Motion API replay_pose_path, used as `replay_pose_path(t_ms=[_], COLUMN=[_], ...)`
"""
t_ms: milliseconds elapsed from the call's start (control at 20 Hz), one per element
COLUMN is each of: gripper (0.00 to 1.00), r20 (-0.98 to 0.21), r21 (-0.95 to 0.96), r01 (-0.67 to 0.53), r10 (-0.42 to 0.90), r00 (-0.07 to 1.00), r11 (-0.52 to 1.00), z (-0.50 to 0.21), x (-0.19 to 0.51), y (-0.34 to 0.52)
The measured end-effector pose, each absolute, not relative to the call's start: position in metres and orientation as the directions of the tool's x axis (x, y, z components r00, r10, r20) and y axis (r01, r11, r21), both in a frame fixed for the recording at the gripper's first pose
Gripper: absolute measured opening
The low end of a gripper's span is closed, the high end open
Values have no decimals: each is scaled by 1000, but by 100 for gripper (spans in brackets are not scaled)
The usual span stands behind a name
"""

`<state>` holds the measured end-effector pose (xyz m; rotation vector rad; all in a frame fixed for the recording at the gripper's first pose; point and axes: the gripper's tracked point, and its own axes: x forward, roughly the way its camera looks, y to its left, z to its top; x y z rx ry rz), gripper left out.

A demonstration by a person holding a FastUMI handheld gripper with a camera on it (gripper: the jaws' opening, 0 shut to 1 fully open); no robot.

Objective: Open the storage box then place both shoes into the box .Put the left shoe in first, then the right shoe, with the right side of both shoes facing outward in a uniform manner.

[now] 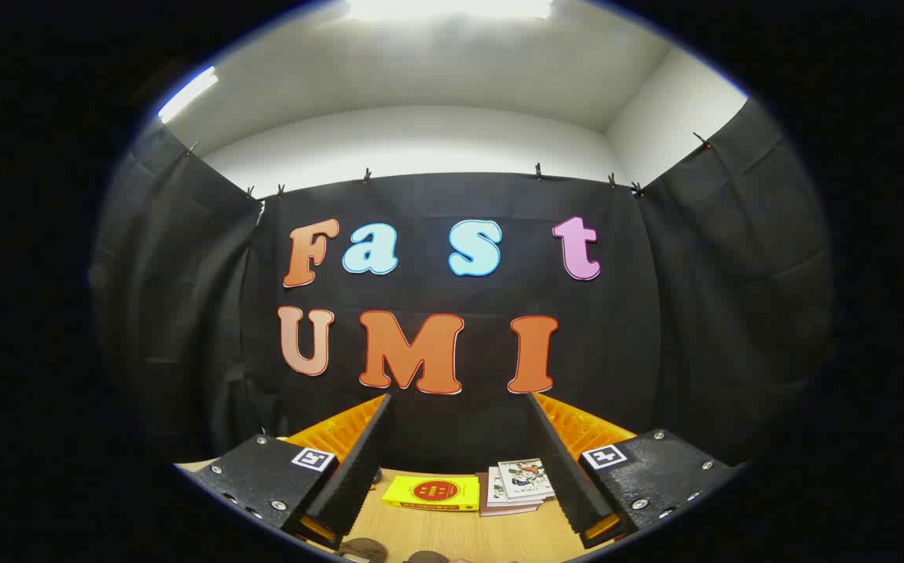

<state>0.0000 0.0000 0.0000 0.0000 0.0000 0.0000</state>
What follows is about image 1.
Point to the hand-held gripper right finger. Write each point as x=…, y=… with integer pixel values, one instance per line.
x=565, y=477

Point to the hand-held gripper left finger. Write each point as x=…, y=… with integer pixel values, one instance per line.
x=354, y=477

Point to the brown felt shoe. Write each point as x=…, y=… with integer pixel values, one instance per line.
x=362, y=551
x=427, y=558

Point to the yellow book with red circle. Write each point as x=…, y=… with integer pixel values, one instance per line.
x=432, y=493

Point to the row of black cloth clips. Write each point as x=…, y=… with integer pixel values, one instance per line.
x=367, y=177

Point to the ceiling light panel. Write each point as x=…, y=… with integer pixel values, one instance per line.
x=186, y=94

